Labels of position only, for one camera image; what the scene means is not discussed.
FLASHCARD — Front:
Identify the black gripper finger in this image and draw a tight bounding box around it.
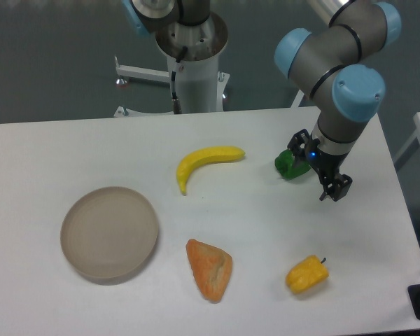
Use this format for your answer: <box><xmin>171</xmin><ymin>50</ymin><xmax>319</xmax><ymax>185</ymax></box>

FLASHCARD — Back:
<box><xmin>288</xmin><ymin>129</ymin><xmax>309</xmax><ymax>167</ymax></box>
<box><xmin>319</xmin><ymin>172</ymin><xmax>353</xmax><ymax>202</ymax></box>

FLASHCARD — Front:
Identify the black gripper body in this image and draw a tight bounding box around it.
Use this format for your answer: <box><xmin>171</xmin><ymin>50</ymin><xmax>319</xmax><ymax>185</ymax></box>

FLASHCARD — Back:
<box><xmin>305</xmin><ymin>137</ymin><xmax>348</xmax><ymax>185</ymax></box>

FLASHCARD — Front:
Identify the green pepper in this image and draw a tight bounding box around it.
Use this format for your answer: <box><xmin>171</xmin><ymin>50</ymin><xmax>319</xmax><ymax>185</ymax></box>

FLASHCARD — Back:
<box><xmin>274</xmin><ymin>149</ymin><xmax>311</xmax><ymax>180</ymax></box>

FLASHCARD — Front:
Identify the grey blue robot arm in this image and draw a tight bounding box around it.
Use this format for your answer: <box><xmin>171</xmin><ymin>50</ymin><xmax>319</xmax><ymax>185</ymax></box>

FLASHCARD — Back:
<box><xmin>123</xmin><ymin>1</ymin><xmax>402</xmax><ymax>201</ymax></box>

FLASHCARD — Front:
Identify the yellow pepper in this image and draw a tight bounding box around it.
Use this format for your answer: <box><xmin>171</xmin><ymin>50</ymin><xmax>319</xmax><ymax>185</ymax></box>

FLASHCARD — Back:
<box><xmin>285</xmin><ymin>255</ymin><xmax>329</xmax><ymax>295</ymax></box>

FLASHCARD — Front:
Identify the yellow banana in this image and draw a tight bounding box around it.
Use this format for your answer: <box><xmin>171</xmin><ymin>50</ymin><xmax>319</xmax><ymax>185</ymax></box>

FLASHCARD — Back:
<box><xmin>176</xmin><ymin>146</ymin><xmax>246</xmax><ymax>195</ymax></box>

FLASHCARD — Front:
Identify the white side table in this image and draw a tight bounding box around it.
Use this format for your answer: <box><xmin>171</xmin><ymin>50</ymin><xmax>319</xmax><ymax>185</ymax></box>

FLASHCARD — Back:
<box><xmin>391</xmin><ymin>110</ymin><xmax>420</xmax><ymax>172</ymax></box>

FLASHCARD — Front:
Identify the orange toast slice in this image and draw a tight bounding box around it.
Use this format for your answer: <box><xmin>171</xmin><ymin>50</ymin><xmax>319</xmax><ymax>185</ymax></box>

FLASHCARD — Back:
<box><xmin>185</xmin><ymin>239</ymin><xmax>233</xmax><ymax>303</ymax></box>

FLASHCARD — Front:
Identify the beige round plate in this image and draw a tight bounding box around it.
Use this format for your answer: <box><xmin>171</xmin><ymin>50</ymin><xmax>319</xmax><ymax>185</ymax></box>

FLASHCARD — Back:
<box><xmin>60</xmin><ymin>187</ymin><xmax>159</xmax><ymax>285</ymax></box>

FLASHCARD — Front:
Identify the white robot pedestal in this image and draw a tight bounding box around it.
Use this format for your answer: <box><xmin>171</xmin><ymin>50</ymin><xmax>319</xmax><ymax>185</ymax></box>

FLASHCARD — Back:
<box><xmin>115</xmin><ymin>12</ymin><xmax>230</xmax><ymax>114</ymax></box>

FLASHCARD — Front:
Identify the black cable on pedestal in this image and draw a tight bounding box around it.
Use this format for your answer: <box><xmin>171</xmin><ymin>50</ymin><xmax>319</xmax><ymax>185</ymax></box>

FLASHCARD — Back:
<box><xmin>169</xmin><ymin>45</ymin><xmax>188</xmax><ymax>115</ymax></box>

